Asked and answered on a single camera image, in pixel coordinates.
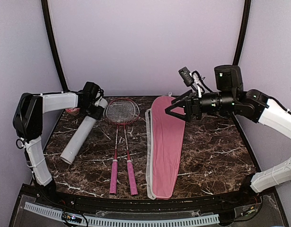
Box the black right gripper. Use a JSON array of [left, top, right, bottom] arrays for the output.
[[165, 88, 237, 122]]

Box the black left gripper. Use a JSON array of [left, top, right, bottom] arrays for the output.
[[80, 101, 104, 120]]

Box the white shuttlecock tube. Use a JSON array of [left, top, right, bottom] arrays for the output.
[[60, 98, 107, 165]]

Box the red badminton racket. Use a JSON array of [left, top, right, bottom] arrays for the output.
[[105, 99, 141, 196], [104, 98, 138, 195]]

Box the pink racket bag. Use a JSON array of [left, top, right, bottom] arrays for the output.
[[145, 93, 185, 200]]

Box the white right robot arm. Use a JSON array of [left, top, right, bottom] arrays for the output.
[[165, 89, 291, 205]]

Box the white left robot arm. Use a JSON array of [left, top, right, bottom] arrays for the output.
[[13, 92, 107, 186]]

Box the red patterned bowl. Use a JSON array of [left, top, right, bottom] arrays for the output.
[[65, 108, 80, 115]]

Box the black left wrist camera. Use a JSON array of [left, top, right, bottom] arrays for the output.
[[82, 81, 104, 105]]

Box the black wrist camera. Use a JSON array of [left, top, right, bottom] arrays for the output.
[[214, 65, 244, 92], [82, 81, 104, 105]]

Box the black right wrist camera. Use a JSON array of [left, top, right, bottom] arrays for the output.
[[214, 65, 244, 92]]

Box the black table front rail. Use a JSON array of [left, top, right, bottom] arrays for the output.
[[49, 192, 261, 214]]

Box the black frame post left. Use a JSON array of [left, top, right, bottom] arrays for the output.
[[40, 0, 69, 91]]

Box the black frame post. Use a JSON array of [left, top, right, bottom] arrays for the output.
[[232, 0, 252, 65], [40, 0, 69, 91]]

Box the white cable duct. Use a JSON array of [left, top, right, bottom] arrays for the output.
[[23, 202, 220, 227]]

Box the black frame post right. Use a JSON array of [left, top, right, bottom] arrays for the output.
[[232, 0, 252, 65]]

